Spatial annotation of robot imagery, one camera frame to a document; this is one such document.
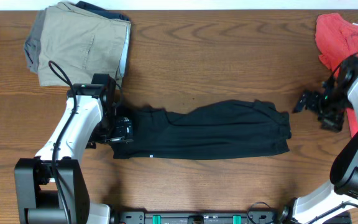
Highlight red shirt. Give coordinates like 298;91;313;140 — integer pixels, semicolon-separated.
315;13;358;136

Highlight folded dark navy garment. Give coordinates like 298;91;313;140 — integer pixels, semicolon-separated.
75;1;131;21

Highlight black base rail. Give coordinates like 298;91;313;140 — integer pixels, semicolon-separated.
113;210;352;224

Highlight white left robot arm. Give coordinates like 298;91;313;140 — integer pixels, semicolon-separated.
14;81;133;223

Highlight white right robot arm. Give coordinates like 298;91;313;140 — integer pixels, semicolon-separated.
277;54;358;223

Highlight black pants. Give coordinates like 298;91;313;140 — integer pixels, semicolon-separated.
111;100;291;160

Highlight folded khaki pants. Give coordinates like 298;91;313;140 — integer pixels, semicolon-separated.
37;2;131;86

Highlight folded grey garment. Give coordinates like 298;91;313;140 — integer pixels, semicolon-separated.
24;10;46;73

